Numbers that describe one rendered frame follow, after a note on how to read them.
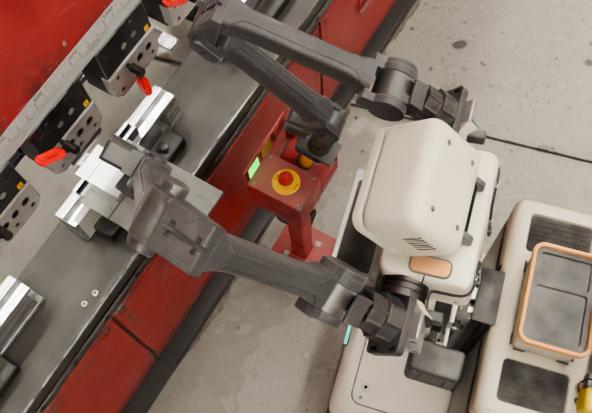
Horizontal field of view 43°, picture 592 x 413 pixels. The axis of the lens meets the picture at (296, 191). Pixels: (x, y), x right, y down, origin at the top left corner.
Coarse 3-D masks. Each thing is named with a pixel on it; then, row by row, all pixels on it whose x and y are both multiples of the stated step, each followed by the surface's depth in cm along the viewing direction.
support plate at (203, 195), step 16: (176, 176) 166; (192, 176) 165; (96, 192) 165; (192, 192) 164; (208, 192) 164; (96, 208) 164; (112, 208) 163; (128, 208) 163; (208, 208) 162; (128, 224) 162
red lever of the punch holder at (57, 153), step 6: (66, 144) 140; (72, 144) 140; (54, 150) 137; (60, 150) 137; (66, 150) 139; (72, 150) 140; (78, 150) 141; (36, 156) 134; (42, 156) 134; (48, 156) 135; (54, 156) 136; (60, 156) 137; (36, 162) 134; (42, 162) 133; (48, 162) 135
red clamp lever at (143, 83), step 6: (126, 66) 149; (132, 66) 148; (138, 66) 148; (132, 72) 149; (138, 72) 148; (144, 72) 149; (138, 78) 151; (144, 78) 151; (138, 84) 152; (144, 84) 152; (144, 90) 154; (150, 90) 155
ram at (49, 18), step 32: (0, 0) 110; (32, 0) 116; (64, 0) 123; (96, 0) 131; (0, 32) 114; (32, 32) 120; (64, 32) 127; (0, 64) 117; (32, 64) 124; (0, 96) 121; (32, 96) 128; (0, 128) 124; (32, 128) 132; (0, 160) 129
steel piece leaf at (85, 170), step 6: (96, 150) 169; (90, 156) 168; (96, 156) 168; (84, 162) 168; (90, 162) 168; (96, 162) 168; (84, 168) 167; (90, 168) 167; (78, 174) 167; (84, 174) 167; (90, 174) 167
